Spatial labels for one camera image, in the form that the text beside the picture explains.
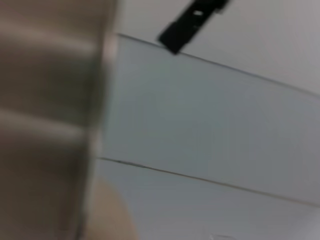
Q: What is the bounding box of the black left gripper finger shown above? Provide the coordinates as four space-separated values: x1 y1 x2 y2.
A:
156 0 231 55

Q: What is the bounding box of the stainless steel mixing bowl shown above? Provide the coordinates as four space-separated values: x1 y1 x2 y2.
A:
0 0 120 240

